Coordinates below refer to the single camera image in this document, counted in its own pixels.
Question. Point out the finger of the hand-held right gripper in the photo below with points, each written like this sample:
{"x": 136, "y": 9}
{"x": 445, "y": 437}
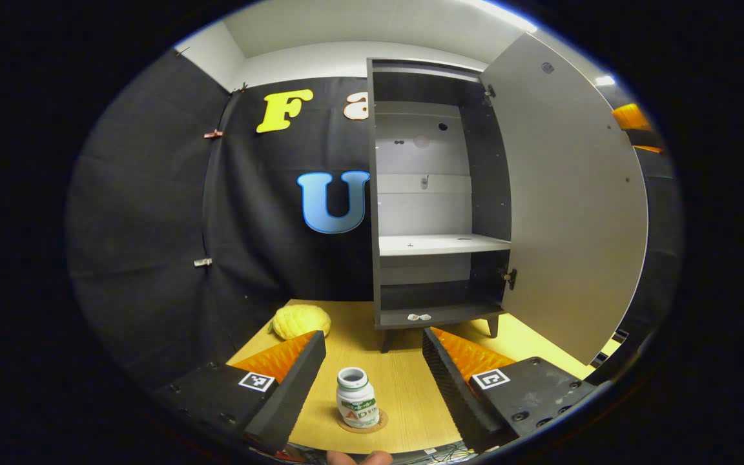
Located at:
{"x": 630, "y": 116}
{"x": 646, "y": 139}

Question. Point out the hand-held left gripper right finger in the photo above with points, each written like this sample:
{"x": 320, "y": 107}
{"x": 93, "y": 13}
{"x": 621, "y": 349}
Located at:
{"x": 453, "y": 391}

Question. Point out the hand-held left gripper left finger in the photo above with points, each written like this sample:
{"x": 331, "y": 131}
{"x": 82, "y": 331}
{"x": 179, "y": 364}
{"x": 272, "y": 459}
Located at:
{"x": 294, "y": 391}

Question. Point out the white bottle green label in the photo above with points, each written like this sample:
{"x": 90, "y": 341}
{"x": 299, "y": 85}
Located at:
{"x": 358, "y": 403}

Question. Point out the brown round coaster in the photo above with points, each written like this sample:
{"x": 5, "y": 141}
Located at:
{"x": 382, "y": 421}

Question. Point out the beige cabinet door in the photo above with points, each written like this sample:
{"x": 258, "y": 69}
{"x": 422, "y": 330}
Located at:
{"x": 572, "y": 213}

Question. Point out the dark grey cabinet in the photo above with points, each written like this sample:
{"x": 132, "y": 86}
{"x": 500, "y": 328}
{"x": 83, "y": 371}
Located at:
{"x": 485, "y": 194}

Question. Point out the metal door hinge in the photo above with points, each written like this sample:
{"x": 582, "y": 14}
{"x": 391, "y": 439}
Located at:
{"x": 510, "y": 278}
{"x": 489, "y": 95}

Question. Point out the small ceiling light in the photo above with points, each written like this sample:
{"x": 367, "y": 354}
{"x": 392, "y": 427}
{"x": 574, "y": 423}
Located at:
{"x": 605, "y": 81}

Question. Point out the yellow bumpy sponge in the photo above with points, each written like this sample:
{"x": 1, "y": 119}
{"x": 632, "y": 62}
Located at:
{"x": 301, "y": 321}

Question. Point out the silver clip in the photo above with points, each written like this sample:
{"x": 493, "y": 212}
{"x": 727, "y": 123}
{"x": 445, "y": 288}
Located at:
{"x": 203, "y": 262}

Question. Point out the black backdrop cloth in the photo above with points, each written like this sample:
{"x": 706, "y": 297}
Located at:
{"x": 152, "y": 194}

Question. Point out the red brown clip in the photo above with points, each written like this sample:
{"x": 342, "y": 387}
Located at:
{"x": 214, "y": 134}

